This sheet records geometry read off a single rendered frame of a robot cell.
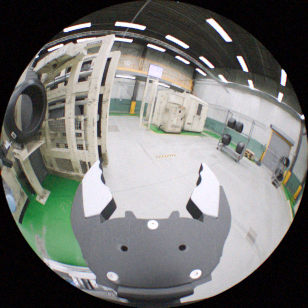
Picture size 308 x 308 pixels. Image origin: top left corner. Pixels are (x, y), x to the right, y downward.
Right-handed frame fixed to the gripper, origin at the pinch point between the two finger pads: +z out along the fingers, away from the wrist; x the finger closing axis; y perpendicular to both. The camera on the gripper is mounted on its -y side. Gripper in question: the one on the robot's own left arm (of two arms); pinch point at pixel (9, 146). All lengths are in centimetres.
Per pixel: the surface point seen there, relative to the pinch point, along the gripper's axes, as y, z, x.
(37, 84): 26, 38, -30
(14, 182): -38, 45, 78
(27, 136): -10.2, 23.0, -7.6
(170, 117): -188, 138, -388
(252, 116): -108, -304, -1074
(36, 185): -69, 41, 44
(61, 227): -93, -19, 32
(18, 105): 25, 58, 7
